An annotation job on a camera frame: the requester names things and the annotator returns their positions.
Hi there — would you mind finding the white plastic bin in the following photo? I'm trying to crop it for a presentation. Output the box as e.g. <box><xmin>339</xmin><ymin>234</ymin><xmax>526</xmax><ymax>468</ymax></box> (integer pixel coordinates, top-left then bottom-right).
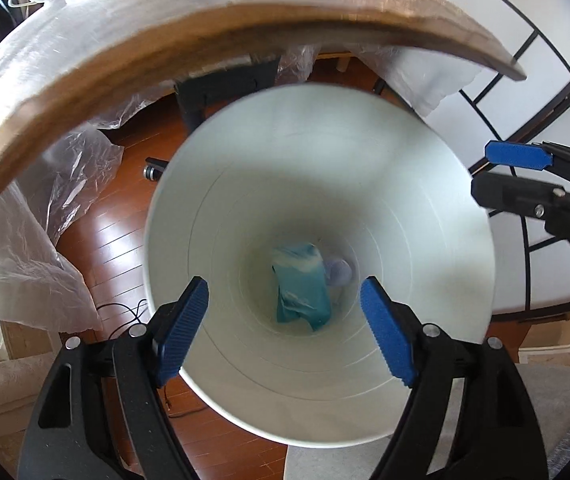
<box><xmin>143</xmin><ymin>82</ymin><xmax>496</xmax><ymax>448</ymax></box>

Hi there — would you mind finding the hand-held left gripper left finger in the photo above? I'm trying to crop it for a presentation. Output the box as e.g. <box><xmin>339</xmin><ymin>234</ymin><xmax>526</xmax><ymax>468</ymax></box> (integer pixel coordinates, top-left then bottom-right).
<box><xmin>16</xmin><ymin>276</ymin><xmax>210</xmax><ymax>480</ymax></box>

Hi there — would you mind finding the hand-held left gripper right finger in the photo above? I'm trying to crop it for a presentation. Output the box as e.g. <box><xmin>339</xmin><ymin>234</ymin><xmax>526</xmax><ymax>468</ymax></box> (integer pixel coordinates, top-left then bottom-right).
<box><xmin>360</xmin><ymin>276</ymin><xmax>550</xmax><ymax>480</ymax></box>

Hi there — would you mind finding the white black-framed screen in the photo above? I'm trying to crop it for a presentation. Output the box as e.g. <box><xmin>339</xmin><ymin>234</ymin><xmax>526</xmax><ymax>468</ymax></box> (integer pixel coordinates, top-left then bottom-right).
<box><xmin>415</xmin><ymin>0</ymin><xmax>570</xmax><ymax>322</ymax></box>

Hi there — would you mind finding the teal plastic packet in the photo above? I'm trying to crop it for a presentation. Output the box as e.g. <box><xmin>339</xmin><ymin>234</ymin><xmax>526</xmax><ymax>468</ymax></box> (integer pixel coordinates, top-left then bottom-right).
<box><xmin>271</xmin><ymin>243</ymin><xmax>332</xmax><ymax>332</ymax></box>

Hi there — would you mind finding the black caster wheel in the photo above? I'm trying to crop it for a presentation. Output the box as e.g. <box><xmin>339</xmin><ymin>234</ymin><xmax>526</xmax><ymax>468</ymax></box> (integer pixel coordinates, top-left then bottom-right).
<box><xmin>144</xmin><ymin>157</ymin><xmax>170</xmax><ymax>181</ymax></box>

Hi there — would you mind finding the grey rug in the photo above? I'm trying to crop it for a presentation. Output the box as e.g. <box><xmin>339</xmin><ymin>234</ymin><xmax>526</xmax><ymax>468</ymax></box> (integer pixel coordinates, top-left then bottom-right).
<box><xmin>285</xmin><ymin>360</ymin><xmax>570</xmax><ymax>480</ymax></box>

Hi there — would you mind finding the small lavender round object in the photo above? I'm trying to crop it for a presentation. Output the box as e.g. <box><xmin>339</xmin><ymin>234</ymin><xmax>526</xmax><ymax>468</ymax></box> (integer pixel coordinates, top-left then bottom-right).
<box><xmin>326</xmin><ymin>257</ymin><xmax>352</xmax><ymax>288</ymax></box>

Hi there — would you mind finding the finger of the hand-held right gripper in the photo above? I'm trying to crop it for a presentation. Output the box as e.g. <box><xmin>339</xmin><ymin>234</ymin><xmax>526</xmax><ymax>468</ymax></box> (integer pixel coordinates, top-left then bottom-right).
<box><xmin>485</xmin><ymin>141</ymin><xmax>570</xmax><ymax>186</ymax></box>
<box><xmin>471</xmin><ymin>172</ymin><xmax>570</xmax><ymax>221</ymax></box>

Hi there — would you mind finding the beige cushion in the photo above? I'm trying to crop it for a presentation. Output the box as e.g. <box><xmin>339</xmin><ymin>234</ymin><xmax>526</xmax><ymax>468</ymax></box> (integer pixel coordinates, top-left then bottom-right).
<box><xmin>0</xmin><ymin>350</ymin><xmax>61</xmax><ymax>421</ymax></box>

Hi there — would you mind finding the clear plastic sheet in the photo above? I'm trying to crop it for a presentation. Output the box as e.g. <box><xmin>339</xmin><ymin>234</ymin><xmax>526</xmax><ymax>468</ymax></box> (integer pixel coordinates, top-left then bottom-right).
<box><xmin>0</xmin><ymin>105</ymin><xmax>166</xmax><ymax>333</ymax></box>

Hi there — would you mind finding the white plastic sheet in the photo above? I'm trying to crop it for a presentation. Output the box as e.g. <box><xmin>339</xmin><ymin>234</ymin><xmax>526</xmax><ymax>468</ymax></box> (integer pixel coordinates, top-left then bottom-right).
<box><xmin>350</xmin><ymin>45</ymin><xmax>480</xmax><ymax>117</ymax></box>

